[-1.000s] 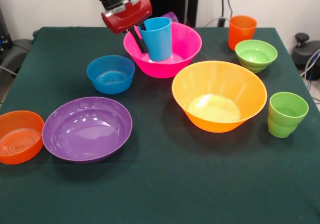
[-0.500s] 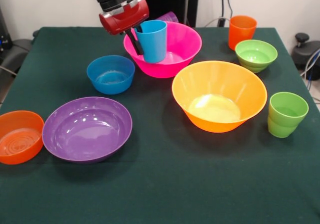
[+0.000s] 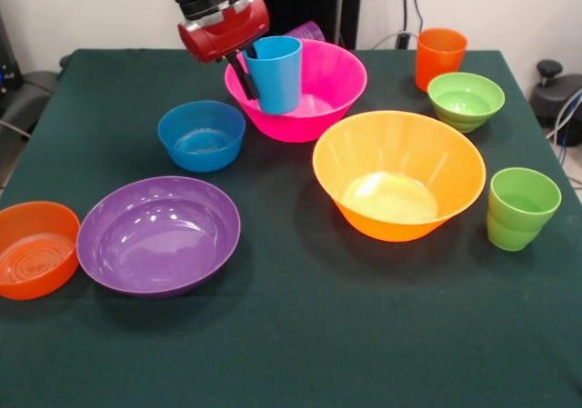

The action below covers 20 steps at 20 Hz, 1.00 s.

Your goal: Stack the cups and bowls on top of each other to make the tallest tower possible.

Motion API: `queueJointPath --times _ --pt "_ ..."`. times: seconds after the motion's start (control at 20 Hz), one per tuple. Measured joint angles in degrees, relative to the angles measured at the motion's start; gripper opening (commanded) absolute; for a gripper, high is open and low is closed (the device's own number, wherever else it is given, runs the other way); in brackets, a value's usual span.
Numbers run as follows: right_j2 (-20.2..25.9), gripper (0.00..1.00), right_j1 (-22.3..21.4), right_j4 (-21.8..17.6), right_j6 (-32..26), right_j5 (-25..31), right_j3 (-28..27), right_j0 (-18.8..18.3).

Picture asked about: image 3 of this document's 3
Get purple plastic bowl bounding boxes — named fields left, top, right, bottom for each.
left=75, top=175, right=242, bottom=301

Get orange plastic cup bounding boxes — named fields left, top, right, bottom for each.
left=415, top=28, right=468, bottom=92

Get grey cable with plug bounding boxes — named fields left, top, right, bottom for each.
left=370, top=29, right=419, bottom=51

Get green plastic bowl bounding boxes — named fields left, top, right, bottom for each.
left=426, top=72, right=507, bottom=134

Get purple plastic cup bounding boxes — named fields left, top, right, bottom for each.
left=284, top=20, right=326, bottom=44

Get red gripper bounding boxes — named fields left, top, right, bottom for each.
left=176, top=0, right=270, bottom=100

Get orange plastic bowl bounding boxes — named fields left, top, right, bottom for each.
left=0, top=201, right=81, bottom=302

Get blue plastic bowl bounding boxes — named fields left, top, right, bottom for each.
left=157, top=100, right=246, bottom=174

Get green plastic cup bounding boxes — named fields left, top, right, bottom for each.
left=486, top=167, right=563, bottom=252

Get pink plastic bowl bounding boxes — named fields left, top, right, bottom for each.
left=224, top=38, right=368, bottom=144

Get dark green tablecloth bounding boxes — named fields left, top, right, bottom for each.
left=0, top=48, right=582, bottom=408

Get blue plastic cup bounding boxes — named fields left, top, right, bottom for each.
left=243, top=35, right=304, bottom=115

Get dark equipment box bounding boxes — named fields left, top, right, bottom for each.
left=0, top=12, right=24, bottom=96

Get blue and white cables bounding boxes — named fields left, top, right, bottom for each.
left=545, top=87, right=582, bottom=164

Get grey chair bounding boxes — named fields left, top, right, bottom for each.
left=0, top=69, right=60, bottom=141

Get yellow plastic bowl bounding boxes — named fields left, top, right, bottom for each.
left=312, top=110, right=487, bottom=244

